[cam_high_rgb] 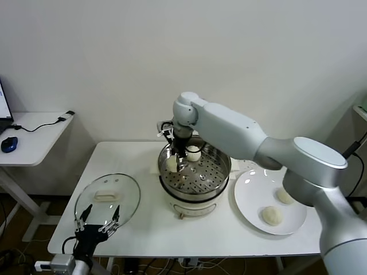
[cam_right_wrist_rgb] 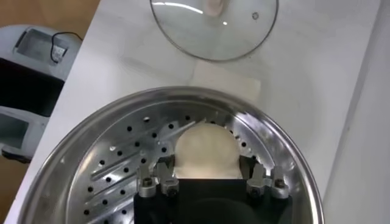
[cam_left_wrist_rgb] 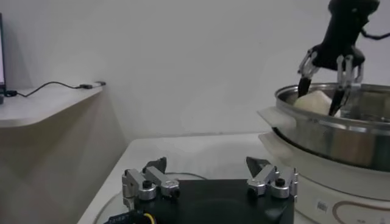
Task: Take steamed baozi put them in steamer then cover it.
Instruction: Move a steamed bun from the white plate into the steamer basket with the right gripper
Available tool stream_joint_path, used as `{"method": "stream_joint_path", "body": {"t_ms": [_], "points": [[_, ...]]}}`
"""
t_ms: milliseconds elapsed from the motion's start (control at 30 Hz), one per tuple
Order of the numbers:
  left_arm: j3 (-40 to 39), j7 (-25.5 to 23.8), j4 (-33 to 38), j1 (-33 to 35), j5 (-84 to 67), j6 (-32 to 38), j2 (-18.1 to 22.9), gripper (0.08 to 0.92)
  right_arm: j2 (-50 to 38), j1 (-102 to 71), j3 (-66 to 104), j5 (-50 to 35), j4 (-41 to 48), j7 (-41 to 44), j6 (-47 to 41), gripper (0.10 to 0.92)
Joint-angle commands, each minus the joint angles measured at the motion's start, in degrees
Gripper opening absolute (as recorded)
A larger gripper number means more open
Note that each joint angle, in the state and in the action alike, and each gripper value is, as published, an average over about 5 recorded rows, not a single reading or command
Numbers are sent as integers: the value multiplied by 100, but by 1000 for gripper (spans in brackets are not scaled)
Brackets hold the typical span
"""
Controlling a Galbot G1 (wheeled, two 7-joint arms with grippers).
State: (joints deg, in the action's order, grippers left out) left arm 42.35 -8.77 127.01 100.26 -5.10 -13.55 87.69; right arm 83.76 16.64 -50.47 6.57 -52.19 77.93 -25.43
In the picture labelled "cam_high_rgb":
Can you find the white side desk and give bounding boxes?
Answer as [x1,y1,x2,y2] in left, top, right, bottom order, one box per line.
[0,112,74,244]

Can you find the glass pot lid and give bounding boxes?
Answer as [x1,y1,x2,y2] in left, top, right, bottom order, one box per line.
[74,173,141,233]

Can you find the blue computer mouse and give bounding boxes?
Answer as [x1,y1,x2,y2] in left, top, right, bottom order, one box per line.
[1,137,19,154]

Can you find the white electric cooker base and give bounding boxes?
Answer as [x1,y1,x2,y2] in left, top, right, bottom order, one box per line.
[149,154,240,221]

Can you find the black laptop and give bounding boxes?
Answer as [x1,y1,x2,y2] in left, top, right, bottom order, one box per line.
[0,77,15,135]

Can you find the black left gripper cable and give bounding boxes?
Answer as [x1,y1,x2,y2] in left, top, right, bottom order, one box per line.
[62,236,78,256]

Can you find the white shelf board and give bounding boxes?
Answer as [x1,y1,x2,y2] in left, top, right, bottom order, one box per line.
[352,104,367,123]

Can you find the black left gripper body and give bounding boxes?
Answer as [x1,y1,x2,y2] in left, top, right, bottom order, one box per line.
[73,225,111,256]

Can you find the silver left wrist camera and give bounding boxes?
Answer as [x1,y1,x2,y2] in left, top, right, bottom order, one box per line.
[34,254,75,272]

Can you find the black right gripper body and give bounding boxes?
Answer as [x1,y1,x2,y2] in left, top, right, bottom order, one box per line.
[171,133,187,161]

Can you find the white steamed baozi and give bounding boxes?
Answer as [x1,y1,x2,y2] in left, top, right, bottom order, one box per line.
[276,187,296,206]
[259,206,284,227]
[166,156,180,173]
[185,145,201,162]

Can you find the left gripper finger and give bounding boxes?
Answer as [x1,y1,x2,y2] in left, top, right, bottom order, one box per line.
[98,205,120,233]
[74,203,93,231]

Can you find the black power brick cable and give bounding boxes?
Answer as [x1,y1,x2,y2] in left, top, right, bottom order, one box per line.
[342,140,365,198]

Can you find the perforated steel steamer basket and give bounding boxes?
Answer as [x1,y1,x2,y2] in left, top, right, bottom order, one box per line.
[158,135,232,203]

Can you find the black adapter cable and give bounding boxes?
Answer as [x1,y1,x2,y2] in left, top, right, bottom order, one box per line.
[7,111,76,134]

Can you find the white round plate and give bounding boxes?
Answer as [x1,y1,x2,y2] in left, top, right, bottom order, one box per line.
[233,169,307,236]

